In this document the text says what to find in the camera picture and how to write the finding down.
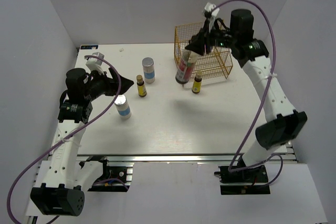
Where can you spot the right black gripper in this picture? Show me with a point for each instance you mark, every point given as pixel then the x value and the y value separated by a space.
pixel 197 43

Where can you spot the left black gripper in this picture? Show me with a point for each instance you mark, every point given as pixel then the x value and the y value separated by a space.
pixel 111 83

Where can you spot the dark sauce bottle red label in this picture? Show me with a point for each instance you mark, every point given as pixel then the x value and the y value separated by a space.
pixel 186 66

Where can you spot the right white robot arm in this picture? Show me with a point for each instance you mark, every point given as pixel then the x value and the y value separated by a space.
pixel 283 121

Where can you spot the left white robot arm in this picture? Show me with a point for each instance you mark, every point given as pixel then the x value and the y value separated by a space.
pixel 62 191

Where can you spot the left small yellow label bottle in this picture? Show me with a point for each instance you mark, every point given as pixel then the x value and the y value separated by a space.
pixel 141 86

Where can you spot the small yellow label bottle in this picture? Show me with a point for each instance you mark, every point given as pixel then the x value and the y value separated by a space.
pixel 197 82
pixel 141 86

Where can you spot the right small yellow label bottle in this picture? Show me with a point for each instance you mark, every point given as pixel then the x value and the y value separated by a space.
pixel 197 82

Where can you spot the left blue table sticker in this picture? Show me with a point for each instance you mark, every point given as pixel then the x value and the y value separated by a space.
pixel 88 47

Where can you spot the yellow wire basket rack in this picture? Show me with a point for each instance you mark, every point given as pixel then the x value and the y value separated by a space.
pixel 215 67

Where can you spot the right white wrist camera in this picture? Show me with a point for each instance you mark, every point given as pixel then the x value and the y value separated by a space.
pixel 210 12

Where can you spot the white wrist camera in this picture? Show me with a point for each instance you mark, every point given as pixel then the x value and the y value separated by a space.
pixel 210 12
pixel 95 63

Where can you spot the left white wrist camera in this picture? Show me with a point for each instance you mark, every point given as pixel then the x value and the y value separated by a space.
pixel 95 63

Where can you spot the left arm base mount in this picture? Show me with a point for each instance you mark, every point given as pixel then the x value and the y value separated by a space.
pixel 113 176

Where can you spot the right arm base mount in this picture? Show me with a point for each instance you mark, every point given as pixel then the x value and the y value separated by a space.
pixel 247 182

